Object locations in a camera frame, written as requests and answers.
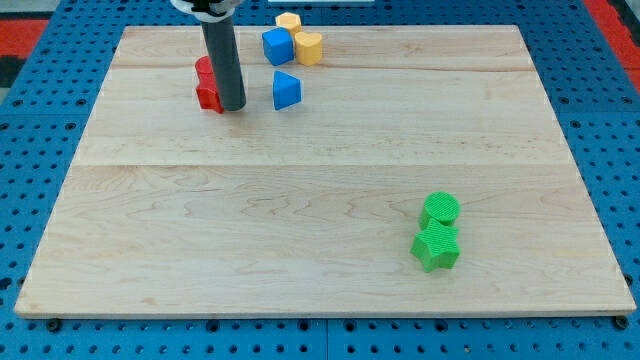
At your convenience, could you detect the green cylinder block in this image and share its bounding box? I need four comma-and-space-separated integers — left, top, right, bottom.
418, 191, 461, 229

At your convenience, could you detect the blue triangle block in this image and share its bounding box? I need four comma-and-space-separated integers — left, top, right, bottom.
272, 71, 302, 111

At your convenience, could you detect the green star block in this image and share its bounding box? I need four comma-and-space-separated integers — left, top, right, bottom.
410, 219, 460, 273

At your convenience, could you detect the red crescent block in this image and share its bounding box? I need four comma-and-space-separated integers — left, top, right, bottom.
195, 56, 215, 83

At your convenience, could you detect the wooden board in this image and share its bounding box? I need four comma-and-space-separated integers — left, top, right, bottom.
15, 25, 636, 319

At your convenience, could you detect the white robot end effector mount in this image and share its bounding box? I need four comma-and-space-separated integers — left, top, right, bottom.
170, 0, 244, 23

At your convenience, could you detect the yellow hexagon block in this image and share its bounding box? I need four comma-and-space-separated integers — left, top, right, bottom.
275, 12, 302, 37

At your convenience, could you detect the red star block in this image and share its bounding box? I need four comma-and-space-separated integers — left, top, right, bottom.
196, 74, 224, 114

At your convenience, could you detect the yellow heart block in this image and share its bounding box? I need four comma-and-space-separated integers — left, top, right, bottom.
294, 31, 323, 66

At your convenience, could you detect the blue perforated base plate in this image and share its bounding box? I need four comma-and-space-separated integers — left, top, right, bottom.
1, 0, 639, 359

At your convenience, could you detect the blue cube block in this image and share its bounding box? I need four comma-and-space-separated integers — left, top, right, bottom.
262, 27, 295, 66

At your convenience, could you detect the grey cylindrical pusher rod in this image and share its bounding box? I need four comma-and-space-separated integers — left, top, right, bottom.
201, 17, 246, 111

